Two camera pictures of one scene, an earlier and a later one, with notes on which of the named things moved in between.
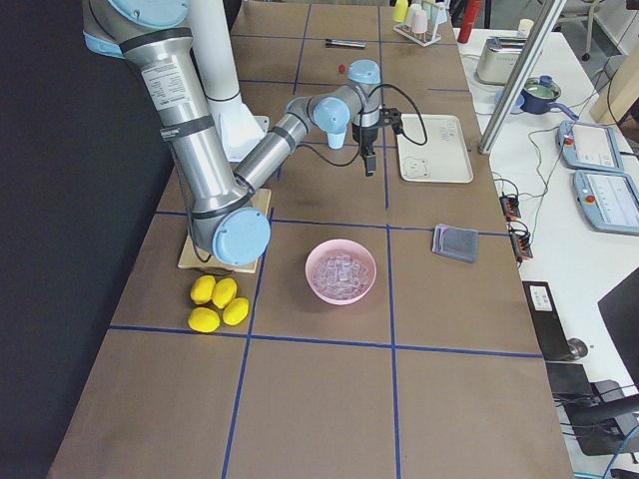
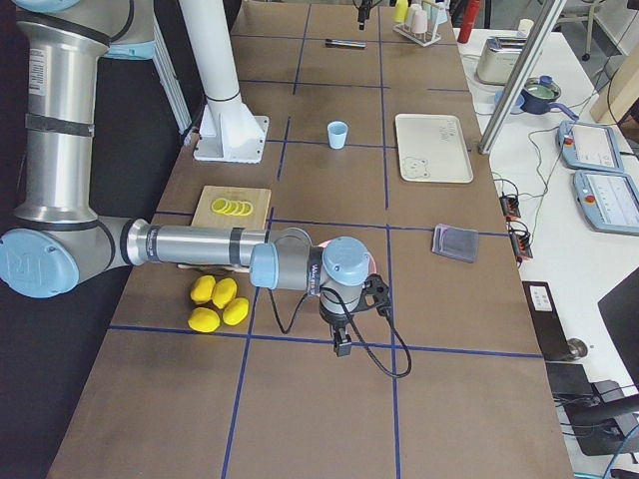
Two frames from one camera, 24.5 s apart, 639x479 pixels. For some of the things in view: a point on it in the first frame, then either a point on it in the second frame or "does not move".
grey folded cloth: (455, 242) does not move
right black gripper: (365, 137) -> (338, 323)
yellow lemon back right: (224, 291) does not move
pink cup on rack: (419, 22) does not move
